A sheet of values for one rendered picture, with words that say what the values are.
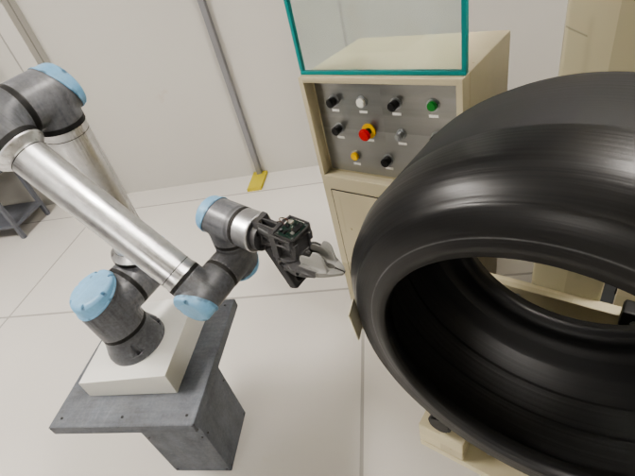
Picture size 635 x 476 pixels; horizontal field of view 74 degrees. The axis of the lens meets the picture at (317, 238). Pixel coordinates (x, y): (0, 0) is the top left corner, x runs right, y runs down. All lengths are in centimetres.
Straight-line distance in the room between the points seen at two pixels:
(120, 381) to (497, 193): 130
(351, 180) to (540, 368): 91
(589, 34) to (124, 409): 148
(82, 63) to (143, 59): 49
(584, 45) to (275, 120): 293
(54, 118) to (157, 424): 89
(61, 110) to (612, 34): 106
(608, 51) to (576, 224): 39
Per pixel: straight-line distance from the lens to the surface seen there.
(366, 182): 152
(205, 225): 98
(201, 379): 147
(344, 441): 190
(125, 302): 141
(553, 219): 43
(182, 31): 349
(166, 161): 400
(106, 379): 155
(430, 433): 92
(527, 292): 103
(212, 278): 99
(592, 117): 50
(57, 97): 115
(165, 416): 145
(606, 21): 76
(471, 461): 96
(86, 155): 121
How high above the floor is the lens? 168
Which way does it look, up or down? 37 degrees down
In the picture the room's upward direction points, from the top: 15 degrees counter-clockwise
